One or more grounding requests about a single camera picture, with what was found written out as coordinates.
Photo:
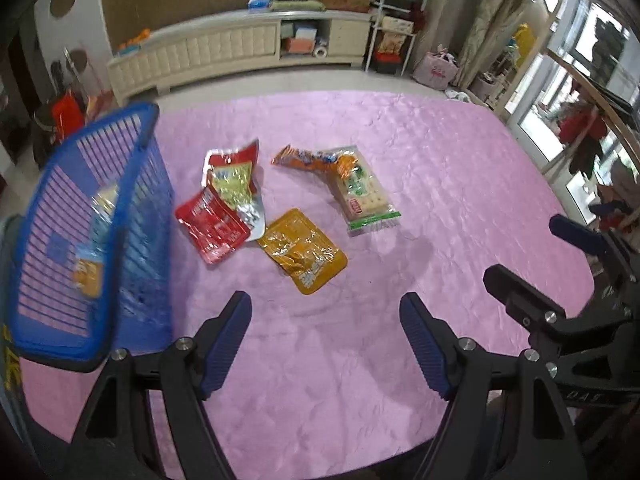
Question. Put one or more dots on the orange wafer snack pack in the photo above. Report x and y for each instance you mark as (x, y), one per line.
(315, 162)

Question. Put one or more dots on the small red snack pouch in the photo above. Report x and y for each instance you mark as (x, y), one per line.
(214, 229)

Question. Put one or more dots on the pink tote bag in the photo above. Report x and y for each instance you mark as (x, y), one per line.
(436, 69)

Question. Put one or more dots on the red bag on floor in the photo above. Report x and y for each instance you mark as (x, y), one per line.
(67, 116)

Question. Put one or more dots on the cream tv cabinet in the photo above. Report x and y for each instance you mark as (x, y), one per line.
(238, 42)

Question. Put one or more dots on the large red silver snack pouch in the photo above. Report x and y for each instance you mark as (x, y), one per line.
(231, 173)

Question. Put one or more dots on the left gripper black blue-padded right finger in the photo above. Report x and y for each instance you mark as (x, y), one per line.
(505, 418)

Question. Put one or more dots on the green folded cloth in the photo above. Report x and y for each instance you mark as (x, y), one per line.
(296, 5)

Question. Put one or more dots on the blue tissue box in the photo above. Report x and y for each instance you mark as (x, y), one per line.
(258, 4)

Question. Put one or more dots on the pink quilted tablecloth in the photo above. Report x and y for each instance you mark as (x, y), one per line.
(326, 383)

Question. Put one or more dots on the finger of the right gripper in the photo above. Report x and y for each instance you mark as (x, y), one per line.
(534, 311)
(616, 255)

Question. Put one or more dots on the yellow-orange snack pouch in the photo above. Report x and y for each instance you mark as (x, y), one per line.
(302, 251)

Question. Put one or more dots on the blue plastic basket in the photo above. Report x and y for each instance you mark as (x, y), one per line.
(91, 266)

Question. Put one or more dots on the oranges on cabinet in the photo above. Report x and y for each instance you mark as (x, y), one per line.
(134, 42)

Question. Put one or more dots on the white metal shelf rack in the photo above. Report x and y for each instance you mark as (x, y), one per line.
(395, 25)

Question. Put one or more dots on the green white cracker pack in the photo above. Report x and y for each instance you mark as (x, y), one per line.
(364, 202)

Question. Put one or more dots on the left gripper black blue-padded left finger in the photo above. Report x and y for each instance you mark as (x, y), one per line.
(115, 436)

